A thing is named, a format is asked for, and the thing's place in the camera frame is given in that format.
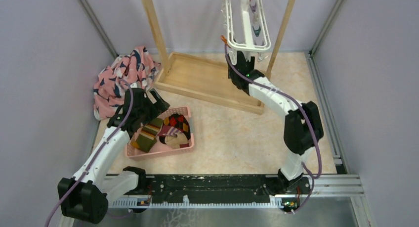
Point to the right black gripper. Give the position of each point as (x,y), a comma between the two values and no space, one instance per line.
(250,63)

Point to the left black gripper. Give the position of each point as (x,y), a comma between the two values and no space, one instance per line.
(158,107)

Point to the white plastic clip hanger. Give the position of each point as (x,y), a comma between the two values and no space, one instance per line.
(246,29)

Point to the orange clothes clip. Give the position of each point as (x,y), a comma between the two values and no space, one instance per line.
(224,40)

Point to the green striped sock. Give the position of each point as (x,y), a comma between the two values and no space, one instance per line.
(146,138)

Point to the wooden hanger stand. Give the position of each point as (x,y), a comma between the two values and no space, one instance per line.
(205,79)

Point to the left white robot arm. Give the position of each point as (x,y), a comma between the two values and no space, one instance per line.
(86,196)

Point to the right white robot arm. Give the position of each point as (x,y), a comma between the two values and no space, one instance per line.
(302,123)

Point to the argyle patterned sock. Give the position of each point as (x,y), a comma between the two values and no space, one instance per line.
(175,124)

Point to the beige purple sock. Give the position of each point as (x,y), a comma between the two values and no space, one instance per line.
(175,142)

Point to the pink patterned cloth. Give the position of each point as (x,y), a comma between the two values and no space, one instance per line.
(138,69)

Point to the pink plastic basket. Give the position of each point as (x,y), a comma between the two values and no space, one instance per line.
(160,149)

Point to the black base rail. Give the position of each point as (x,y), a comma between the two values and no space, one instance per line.
(215,192)

